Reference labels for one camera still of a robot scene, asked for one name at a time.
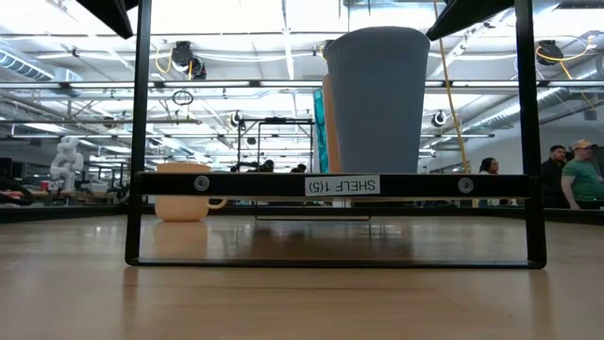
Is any blue ribbed plastic cup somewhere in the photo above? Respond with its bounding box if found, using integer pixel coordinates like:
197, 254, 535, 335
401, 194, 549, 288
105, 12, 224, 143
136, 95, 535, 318
323, 25, 432, 175

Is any orange plastic cup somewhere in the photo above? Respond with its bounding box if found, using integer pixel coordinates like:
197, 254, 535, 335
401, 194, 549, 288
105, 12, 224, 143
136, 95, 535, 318
322, 73, 344, 174

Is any tall teal plastic tumbler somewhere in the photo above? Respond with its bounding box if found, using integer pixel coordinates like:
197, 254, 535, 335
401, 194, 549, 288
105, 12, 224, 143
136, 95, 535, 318
311, 87, 330, 174

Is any peach mug with handle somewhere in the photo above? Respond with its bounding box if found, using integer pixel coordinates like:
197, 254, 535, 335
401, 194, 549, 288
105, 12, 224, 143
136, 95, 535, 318
154, 161, 229, 223

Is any white shelf label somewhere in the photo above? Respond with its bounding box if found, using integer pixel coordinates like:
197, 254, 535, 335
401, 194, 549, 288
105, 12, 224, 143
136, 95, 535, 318
304, 175, 381, 197

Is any yellow cable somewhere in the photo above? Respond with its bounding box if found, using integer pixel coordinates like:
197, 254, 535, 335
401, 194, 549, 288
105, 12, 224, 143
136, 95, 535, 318
437, 39, 470, 175

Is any black table frame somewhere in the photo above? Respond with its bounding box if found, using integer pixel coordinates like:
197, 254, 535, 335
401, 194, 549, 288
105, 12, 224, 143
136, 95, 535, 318
0, 203, 604, 225

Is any wooden shelf with black frame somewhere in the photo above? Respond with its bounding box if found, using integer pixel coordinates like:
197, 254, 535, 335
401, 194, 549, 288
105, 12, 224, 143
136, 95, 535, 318
124, 0, 548, 270

